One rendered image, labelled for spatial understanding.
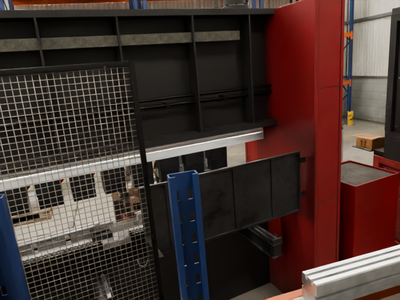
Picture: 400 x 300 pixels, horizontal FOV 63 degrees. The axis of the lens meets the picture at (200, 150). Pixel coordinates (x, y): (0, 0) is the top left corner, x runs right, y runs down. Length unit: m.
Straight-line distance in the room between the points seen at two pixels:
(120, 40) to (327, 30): 1.26
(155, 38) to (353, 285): 1.70
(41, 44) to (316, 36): 1.58
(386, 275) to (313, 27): 1.63
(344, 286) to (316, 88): 1.57
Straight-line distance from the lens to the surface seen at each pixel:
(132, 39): 2.08
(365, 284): 0.91
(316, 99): 2.25
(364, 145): 3.79
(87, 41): 2.03
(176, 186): 0.66
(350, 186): 2.73
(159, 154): 2.32
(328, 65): 2.31
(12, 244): 0.74
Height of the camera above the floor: 1.95
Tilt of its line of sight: 14 degrees down
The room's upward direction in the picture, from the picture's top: 5 degrees counter-clockwise
